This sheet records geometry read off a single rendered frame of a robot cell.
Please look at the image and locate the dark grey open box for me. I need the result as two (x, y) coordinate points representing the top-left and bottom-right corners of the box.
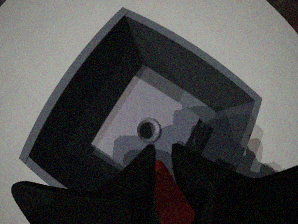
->
(19, 7), (262, 192)

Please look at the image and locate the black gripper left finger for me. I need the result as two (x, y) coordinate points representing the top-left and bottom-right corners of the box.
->
(11, 144), (156, 224)

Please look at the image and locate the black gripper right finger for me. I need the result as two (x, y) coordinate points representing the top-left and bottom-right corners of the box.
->
(172, 144), (298, 224)

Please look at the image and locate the grey square plate with hole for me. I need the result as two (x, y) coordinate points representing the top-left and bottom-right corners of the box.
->
(90, 75), (198, 172)

